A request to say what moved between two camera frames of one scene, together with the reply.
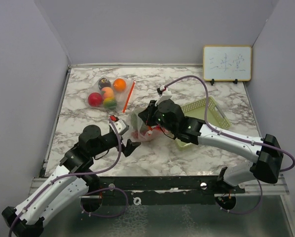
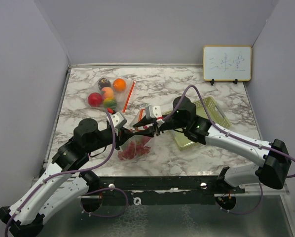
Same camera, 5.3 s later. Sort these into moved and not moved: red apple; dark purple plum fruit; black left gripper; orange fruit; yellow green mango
Moved: black left gripper
Not moved: red apple; dark purple plum fruit; yellow green mango; orange fruit
